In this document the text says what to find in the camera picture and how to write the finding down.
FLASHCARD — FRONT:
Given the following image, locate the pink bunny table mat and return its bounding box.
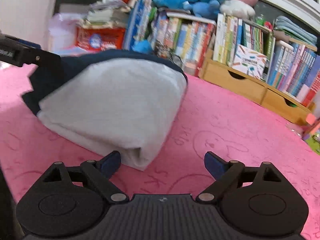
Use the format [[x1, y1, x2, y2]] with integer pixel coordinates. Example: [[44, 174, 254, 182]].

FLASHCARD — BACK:
[[1, 65, 319, 239]]

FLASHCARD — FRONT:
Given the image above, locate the pink toy house frame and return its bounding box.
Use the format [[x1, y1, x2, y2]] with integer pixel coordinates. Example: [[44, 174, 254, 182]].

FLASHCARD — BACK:
[[302, 114, 320, 154]]

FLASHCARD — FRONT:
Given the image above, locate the row of upright books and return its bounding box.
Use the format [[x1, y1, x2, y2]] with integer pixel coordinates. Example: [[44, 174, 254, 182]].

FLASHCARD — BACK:
[[122, 0, 319, 106]]

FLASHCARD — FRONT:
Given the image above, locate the stack of papers and booklets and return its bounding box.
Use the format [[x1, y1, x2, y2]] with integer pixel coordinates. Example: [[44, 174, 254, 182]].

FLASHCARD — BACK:
[[78, 0, 131, 29]]

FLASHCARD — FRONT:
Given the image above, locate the blue plush ball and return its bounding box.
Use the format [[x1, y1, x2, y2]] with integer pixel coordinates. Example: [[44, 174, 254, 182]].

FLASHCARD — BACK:
[[132, 40, 153, 54]]

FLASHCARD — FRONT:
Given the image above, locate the white and navy jacket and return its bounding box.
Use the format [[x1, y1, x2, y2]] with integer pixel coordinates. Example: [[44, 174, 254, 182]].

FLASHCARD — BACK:
[[22, 49, 188, 170]]

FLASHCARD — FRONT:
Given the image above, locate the white pencil pattern box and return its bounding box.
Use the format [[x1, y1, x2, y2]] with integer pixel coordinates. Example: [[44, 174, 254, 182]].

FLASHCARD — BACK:
[[231, 44, 267, 80]]

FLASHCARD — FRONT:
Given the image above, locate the wooden drawer organizer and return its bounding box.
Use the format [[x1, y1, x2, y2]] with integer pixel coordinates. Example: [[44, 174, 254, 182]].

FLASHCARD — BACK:
[[199, 49, 311, 125]]

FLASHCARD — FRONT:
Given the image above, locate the red plastic crate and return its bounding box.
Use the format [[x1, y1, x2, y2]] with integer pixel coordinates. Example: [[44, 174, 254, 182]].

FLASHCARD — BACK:
[[75, 27, 125, 51]]

